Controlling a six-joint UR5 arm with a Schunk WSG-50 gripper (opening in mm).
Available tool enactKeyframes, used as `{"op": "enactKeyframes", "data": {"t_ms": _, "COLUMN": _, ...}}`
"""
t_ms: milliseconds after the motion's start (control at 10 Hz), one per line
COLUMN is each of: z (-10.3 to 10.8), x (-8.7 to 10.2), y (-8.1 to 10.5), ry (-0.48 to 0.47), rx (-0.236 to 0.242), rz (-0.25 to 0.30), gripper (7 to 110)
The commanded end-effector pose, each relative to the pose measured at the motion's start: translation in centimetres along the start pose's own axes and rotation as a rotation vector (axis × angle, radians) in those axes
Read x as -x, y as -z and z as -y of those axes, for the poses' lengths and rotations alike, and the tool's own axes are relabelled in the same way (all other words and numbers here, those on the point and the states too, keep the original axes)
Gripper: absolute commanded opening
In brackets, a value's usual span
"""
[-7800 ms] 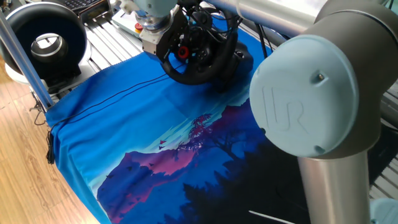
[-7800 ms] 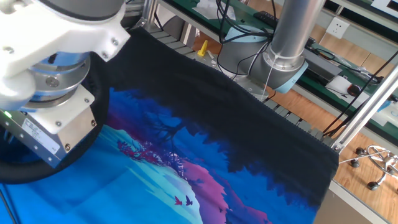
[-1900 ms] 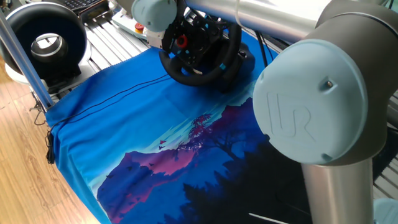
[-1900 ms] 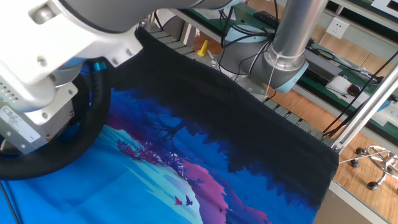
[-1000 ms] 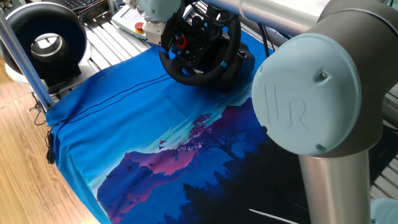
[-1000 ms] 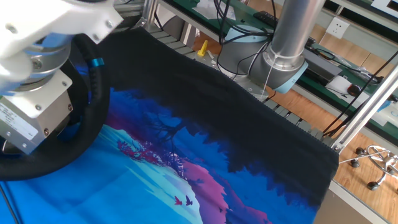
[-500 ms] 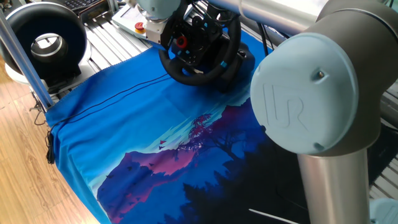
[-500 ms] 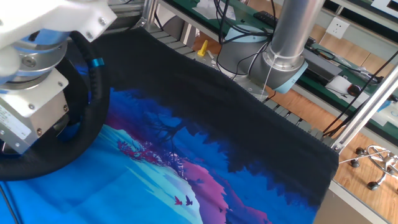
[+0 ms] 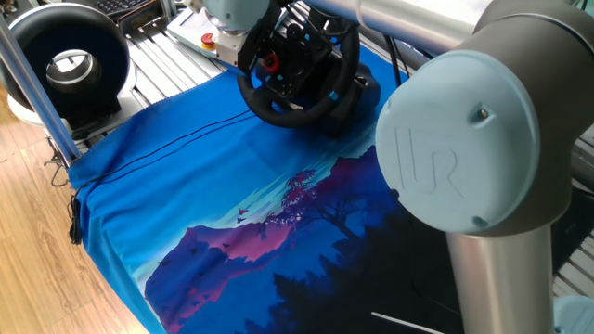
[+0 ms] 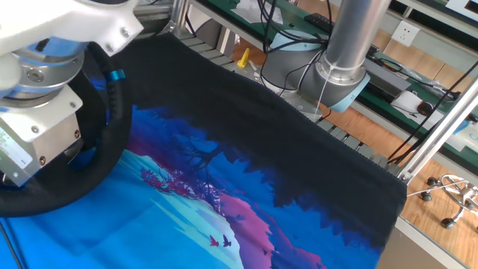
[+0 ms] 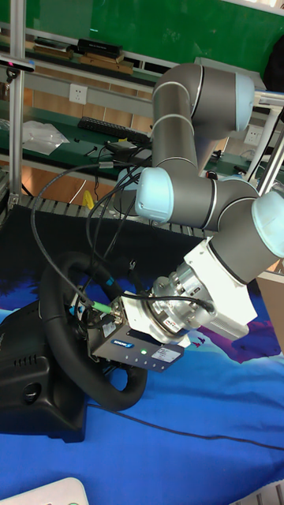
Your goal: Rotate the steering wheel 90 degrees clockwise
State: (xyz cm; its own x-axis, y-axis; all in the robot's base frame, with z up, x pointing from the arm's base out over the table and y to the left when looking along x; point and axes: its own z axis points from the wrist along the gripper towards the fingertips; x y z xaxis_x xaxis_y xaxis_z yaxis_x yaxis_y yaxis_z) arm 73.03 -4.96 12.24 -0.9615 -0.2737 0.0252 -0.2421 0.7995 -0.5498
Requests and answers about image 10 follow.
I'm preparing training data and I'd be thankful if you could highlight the long black power cable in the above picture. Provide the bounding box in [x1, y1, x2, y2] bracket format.
[386, 59, 478, 165]

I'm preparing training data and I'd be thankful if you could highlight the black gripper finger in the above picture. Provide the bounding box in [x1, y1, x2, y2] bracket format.
[61, 138, 86, 161]

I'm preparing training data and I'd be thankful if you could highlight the black and red mouse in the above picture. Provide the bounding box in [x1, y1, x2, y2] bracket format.
[416, 100, 435, 117]

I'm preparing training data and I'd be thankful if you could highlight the green work table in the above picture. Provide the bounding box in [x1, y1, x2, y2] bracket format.
[201, 0, 478, 167]

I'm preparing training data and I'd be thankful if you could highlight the blue landscape print cloth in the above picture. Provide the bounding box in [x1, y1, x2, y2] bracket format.
[0, 31, 408, 269]

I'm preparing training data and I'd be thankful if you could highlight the small yellow plastic object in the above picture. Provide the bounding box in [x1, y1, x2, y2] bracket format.
[237, 47, 250, 69]

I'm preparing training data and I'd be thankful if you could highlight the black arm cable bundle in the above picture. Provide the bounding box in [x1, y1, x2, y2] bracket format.
[257, 0, 335, 96]

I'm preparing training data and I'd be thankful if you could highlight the black remote control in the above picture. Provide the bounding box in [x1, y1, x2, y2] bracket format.
[304, 13, 335, 35]

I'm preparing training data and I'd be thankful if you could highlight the white plastic bag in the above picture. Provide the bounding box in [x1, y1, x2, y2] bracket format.
[231, 0, 285, 25]

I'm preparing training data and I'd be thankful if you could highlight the chrome chair base with casters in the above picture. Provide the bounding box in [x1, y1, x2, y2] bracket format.
[406, 173, 478, 229]

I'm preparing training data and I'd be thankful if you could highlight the aluminium frame post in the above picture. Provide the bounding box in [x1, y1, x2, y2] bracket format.
[397, 80, 478, 184]
[162, 0, 191, 37]

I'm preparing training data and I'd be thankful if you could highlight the silver round force sensor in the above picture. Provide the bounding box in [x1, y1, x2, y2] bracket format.
[0, 37, 85, 109]

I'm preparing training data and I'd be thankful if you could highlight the white wall socket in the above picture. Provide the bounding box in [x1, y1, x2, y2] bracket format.
[391, 20, 421, 48]

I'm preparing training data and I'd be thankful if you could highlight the silver Schunk gripper body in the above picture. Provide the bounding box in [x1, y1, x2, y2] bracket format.
[0, 111, 83, 188]

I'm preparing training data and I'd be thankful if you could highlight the black leather steering wheel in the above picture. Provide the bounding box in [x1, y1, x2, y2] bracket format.
[0, 40, 134, 218]

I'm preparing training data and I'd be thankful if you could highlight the grey flat box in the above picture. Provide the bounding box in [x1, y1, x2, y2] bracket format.
[364, 58, 412, 98]

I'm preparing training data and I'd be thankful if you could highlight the thin black cable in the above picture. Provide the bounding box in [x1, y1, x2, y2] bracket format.
[0, 220, 23, 269]

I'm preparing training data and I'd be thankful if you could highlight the white paper sheet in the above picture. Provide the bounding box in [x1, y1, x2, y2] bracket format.
[390, 90, 445, 124]

